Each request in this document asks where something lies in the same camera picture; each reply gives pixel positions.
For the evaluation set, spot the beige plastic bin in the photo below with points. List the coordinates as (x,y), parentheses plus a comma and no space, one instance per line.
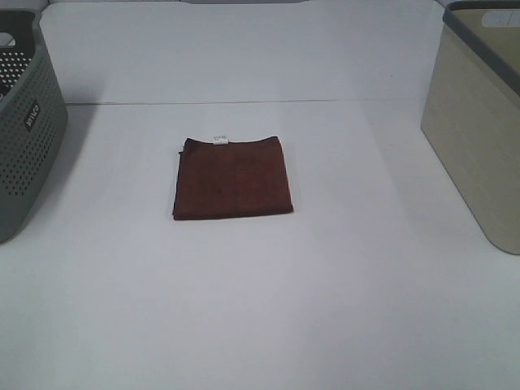
(471,115)

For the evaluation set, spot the brown towel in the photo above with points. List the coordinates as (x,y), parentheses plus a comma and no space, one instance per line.
(236,180)

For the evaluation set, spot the grey perforated plastic basket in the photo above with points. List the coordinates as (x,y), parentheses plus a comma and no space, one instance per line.
(33,117)

